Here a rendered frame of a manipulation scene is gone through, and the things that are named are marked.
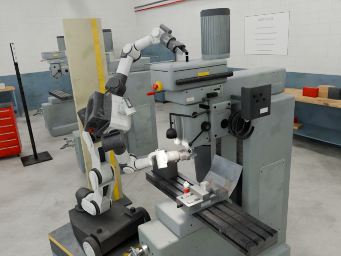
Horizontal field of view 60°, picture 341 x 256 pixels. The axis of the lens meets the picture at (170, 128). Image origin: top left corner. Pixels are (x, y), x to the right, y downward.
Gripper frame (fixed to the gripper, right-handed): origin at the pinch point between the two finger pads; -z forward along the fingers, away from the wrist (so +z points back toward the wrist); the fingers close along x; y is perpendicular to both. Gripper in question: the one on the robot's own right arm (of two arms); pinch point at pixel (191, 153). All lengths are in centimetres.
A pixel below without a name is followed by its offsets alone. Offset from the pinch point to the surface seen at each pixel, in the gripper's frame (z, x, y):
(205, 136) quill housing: -8.0, -8.2, -14.6
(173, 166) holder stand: 4.0, 30.1, 22.5
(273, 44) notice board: -342, 360, -53
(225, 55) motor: -26, -3, -68
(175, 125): 12.3, -4.2, -24.6
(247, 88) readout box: -28, -29, -49
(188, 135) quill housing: 5.9, -10.8, -18.3
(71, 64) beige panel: 73, 159, -59
